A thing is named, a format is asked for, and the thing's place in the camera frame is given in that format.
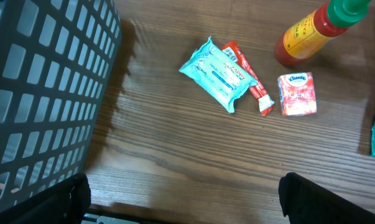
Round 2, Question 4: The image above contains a red yellow sauce bottle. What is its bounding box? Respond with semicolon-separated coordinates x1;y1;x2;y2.
274;0;371;66

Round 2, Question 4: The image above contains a teal white small packet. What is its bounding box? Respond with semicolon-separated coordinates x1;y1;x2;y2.
179;37;257;113

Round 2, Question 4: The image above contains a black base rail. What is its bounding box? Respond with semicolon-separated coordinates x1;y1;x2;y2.
81;210;170;224

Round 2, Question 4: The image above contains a red white stick packet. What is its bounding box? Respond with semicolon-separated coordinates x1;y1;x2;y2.
220;40;275;117

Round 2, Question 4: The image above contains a grey plastic shopping basket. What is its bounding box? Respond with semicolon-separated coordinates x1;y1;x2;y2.
0;0;121;212

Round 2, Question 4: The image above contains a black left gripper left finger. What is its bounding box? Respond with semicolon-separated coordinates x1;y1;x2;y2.
0;173;91;224

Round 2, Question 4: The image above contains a red white tissue pack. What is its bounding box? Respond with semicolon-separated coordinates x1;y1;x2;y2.
277;72;317;116

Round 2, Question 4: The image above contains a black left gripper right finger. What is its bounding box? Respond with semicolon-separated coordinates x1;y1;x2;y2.
278;172;375;224

